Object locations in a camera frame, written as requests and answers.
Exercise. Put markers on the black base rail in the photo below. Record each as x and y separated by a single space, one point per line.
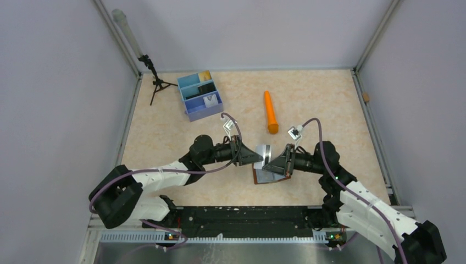
253 222

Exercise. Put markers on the black card in tray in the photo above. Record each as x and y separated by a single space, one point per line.
201 90

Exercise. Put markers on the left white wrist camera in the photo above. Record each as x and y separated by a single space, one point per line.
227 126

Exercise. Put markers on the small tan block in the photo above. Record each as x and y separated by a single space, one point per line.
365 97

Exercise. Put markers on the grey tube on frame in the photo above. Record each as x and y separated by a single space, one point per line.
120 19

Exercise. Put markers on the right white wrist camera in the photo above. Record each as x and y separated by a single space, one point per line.
296 133

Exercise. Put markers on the brown leather card holder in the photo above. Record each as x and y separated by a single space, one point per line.
264 177

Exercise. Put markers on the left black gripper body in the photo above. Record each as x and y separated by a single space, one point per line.
235 146

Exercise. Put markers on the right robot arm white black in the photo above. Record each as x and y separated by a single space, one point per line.
352 205

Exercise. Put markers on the silver striped credit card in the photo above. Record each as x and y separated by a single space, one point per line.
265 152

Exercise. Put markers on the gold card in tray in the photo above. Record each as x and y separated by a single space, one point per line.
204 76

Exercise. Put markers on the small black tripod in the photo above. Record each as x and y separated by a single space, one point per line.
158 83

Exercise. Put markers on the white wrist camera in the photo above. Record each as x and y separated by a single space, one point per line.
296 133
227 126

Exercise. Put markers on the white cable duct strip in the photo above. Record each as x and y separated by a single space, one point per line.
163 237

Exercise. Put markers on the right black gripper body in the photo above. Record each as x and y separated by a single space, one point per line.
291 153

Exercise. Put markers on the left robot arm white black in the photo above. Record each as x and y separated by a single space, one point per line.
120 196

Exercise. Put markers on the blue compartment tray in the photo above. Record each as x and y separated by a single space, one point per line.
195 108

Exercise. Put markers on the orange cylinder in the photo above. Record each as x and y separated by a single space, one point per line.
272 125

